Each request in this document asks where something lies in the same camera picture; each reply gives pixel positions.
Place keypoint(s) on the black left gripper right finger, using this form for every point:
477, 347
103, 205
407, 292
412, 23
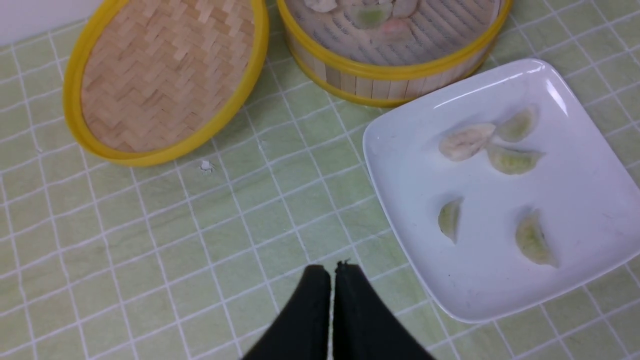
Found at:
364, 328

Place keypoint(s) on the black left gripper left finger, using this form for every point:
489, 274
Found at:
301, 330

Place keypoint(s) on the green dumpling plate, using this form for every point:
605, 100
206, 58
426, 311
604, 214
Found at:
449, 218
519, 126
531, 240

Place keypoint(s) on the green dumpling plate front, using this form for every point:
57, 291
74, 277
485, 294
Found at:
531, 240

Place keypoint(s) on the pale white dumpling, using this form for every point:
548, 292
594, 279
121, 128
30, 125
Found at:
464, 143

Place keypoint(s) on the green dumpling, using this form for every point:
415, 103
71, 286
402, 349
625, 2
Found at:
511, 161
366, 17

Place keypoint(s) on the white square plate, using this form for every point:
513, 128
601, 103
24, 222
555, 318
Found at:
589, 204

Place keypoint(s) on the white crumb on tablecloth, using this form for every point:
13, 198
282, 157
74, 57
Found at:
207, 167

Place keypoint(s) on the green checkered tablecloth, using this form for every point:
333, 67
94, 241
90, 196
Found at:
106, 262

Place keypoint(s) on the bamboo steamer basket yellow rim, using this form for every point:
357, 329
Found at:
385, 86

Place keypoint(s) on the bamboo steamer lid yellow rim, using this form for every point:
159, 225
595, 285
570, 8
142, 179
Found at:
149, 81

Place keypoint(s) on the pink dumpling in steamer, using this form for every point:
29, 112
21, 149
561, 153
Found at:
395, 28

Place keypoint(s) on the green dumpling in steamer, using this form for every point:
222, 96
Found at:
366, 17

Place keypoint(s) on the white dumpling in steamer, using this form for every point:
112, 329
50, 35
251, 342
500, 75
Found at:
321, 6

